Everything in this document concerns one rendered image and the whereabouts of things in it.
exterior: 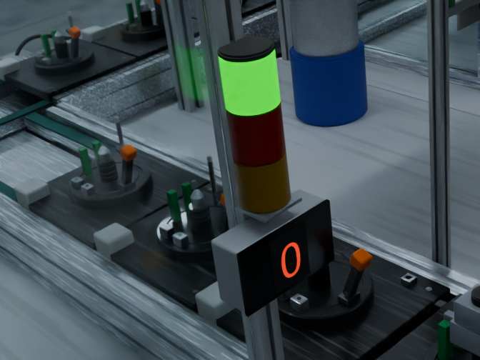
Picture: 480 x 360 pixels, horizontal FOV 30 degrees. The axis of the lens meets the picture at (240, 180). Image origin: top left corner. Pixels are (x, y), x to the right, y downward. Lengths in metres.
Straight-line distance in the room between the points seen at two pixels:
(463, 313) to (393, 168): 0.75
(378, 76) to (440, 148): 0.92
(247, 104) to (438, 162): 0.49
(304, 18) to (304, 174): 0.32
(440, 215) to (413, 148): 0.53
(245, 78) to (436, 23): 0.42
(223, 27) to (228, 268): 0.22
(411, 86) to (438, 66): 0.90
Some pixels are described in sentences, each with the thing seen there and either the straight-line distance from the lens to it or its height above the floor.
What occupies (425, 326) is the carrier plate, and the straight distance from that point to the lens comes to 1.15.
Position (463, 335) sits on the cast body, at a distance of 1.02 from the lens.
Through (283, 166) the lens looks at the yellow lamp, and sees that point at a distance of 0.82.
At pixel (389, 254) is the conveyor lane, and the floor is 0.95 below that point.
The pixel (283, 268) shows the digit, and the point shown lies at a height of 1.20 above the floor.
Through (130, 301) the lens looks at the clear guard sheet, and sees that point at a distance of 0.83.
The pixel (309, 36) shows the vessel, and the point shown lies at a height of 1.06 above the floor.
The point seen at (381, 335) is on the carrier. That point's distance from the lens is 1.13.
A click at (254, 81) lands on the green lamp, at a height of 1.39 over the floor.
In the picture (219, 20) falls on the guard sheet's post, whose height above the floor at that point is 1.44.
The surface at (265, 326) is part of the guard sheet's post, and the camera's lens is 0.95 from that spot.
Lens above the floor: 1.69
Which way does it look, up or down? 29 degrees down
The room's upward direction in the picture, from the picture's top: 8 degrees counter-clockwise
